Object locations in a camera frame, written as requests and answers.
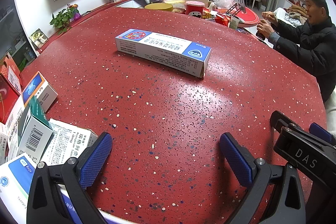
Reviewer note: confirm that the long white blue medicine box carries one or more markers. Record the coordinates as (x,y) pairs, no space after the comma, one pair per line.
(162,49)

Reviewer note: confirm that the pile of clothes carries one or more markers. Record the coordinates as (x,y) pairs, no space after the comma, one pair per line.
(296,14)

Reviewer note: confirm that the small photo card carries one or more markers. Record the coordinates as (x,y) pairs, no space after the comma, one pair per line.
(38,39)

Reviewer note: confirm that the blue orange white medicine box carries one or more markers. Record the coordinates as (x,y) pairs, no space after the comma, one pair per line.
(39,94)

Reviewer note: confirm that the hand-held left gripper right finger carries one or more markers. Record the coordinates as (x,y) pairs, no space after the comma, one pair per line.
(235,158)

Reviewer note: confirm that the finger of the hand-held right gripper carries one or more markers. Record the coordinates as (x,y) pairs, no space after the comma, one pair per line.
(296,150)
(319,133)

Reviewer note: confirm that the red cardboard gift box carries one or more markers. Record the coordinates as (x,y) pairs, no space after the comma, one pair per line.
(5,98)

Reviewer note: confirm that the yellow round container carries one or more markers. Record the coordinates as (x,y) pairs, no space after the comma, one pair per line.
(158,7)

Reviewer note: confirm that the red cylindrical canister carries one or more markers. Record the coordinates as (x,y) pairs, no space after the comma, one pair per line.
(194,10)

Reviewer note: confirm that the red round side table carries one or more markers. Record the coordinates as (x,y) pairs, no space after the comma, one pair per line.
(250,18)

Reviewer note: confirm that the pile of medicine boxes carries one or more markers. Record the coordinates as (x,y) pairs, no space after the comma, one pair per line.
(36,132)

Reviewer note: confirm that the green potted plant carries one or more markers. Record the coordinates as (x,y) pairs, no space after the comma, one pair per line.
(63,18)

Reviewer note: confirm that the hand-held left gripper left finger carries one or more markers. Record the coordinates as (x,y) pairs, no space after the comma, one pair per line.
(95,158)

